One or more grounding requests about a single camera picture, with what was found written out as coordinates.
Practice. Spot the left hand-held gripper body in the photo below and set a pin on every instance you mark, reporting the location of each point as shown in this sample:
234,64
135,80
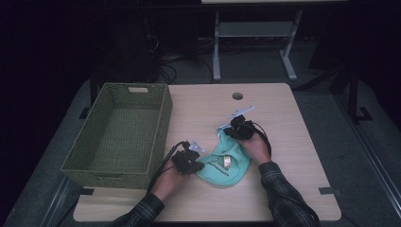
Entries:
186,157

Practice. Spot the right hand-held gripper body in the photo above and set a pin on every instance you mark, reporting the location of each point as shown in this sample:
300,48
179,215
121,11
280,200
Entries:
241,127

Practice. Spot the teal baby bib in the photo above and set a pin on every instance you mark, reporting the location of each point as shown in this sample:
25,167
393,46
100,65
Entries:
225,164

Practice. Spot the person's right hand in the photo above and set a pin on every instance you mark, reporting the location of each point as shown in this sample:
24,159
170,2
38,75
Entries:
257,149

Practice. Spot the person's left hand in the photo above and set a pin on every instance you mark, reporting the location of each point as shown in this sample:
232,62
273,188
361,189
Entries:
168,183

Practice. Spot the green woven basket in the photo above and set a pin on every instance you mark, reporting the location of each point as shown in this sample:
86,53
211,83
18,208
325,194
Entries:
126,135

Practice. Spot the black metal stand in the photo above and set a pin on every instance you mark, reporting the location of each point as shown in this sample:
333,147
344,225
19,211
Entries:
353,94

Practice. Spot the white metal table frame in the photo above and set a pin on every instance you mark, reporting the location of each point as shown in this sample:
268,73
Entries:
255,30

